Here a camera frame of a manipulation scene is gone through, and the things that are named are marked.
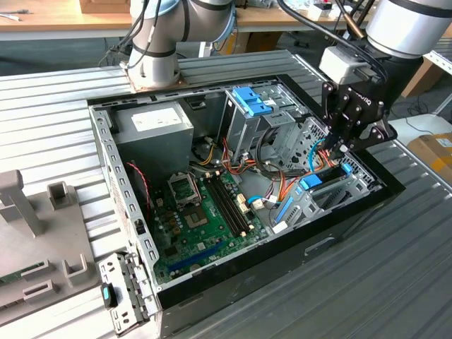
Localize blue expansion slot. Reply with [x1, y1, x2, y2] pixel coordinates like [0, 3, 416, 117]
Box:
[167, 242, 225, 273]

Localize metal socket cover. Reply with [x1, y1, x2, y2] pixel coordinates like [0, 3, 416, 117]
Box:
[167, 172, 201, 207]

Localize yellow orange wire bundle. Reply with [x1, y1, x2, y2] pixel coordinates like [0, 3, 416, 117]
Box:
[192, 136, 258, 177]

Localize blue data wire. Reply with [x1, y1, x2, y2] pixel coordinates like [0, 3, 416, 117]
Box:
[308, 138, 326, 174]

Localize black camera cable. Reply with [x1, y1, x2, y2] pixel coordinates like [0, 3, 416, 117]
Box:
[331, 0, 388, 84]

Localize hard disk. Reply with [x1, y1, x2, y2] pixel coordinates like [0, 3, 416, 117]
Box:
[275, 164, 354, 227]

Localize black RAM slot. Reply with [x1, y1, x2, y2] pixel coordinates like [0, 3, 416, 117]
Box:
[214, 172, 254, 232]
[204, 172, 248, 238]

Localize metal slot bracket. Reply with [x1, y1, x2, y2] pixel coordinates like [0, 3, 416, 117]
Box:
[98, 250, 159, 335]

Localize small cardboard box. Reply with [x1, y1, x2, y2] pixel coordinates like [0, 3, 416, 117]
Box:
[79, 0, 121, 14]

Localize metal drive cage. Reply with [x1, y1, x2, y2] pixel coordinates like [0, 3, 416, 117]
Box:
[217, 83, 308, 167]

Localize brown base plate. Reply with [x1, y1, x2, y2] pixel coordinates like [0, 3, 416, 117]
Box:
[121, 59, 189, 93]

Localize black open PC case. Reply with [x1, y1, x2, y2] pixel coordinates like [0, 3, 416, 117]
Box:
[86, 72, 407, 339]

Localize cardboard box with labels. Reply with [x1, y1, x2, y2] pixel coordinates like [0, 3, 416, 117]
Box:
[408, 132, 452, 184]

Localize CPU socket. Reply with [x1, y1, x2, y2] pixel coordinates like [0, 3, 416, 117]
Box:
[166, 172, 203, 208]

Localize grey power supply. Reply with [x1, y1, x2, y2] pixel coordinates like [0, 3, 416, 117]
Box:
[112, 102, 196, 181]

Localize white boxes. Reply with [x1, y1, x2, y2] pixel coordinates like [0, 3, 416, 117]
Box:
[307, 3, 349, 20]

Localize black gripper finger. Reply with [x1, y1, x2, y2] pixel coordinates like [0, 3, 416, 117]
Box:
[320, 81, 345, 157]
[344, 121, 398, 157]

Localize black round cable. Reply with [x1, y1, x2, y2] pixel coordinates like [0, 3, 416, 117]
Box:
[256, 126, 308, 177]

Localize brown cardboard box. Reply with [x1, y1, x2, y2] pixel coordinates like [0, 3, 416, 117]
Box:
[243, 31, 283, 54]

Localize green RAM stick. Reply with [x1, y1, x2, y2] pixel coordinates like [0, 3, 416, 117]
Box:
[0, 263, 40, 285]

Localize wooden desk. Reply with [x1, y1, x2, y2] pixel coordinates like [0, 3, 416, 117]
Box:
[234, 6, 368, 35]
[0, 0, 133, 42]

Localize white side table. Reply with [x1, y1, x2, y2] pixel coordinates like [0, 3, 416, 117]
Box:
[388, 114, 452, 142]

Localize flat cardboard sheet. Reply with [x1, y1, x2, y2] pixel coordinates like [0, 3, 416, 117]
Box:
[402, 58, 435, 98]

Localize metal disk bay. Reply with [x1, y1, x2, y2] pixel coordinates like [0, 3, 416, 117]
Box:
[273, 165, 384, 227]

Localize grey parts rack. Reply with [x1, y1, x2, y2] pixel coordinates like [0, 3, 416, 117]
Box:
[0, 169, 100, 328]

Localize green motherboard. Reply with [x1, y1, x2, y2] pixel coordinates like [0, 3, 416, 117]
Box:
[150, 169, 269, 283]

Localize red black twisted wire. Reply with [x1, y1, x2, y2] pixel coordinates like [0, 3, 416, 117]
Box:
[126, 160, 153, 210]

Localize black blue latch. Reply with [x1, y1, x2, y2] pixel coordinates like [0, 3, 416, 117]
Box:
[100, 282, 120, 308]

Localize blue plastic drive latch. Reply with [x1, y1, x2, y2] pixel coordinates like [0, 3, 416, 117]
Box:
[232, 86, 275, 117]

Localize white plug blue wire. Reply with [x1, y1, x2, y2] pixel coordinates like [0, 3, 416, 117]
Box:
[246, 195, 283, 211]

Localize orange power wire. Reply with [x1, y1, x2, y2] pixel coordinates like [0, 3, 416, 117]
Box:
[278, 148, 340, 204]

